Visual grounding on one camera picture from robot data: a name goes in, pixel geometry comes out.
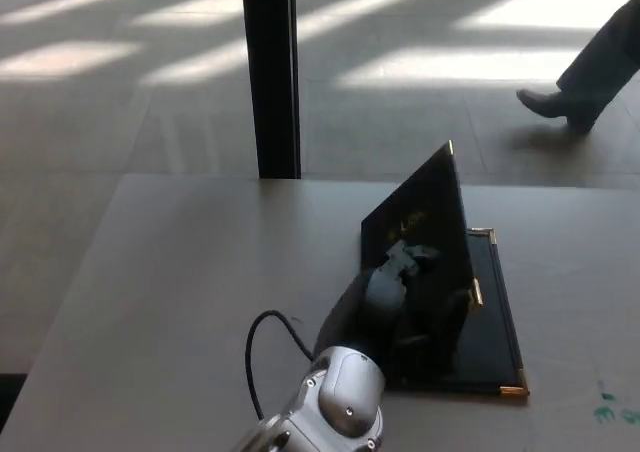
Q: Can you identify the dark diary with gold corners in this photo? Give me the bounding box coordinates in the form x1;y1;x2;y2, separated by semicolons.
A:
359;140;530;398

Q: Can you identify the person's black shoe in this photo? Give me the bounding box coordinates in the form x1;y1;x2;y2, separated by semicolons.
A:
517;88;597;135

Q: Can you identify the black vertical pillar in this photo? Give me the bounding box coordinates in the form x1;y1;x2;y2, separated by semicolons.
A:
239;0;302;180

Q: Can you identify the person's dark trouser leg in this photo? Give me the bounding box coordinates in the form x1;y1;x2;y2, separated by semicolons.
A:
555;0;640;123

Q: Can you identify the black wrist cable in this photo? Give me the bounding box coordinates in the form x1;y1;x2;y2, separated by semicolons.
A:
244;310;322;422

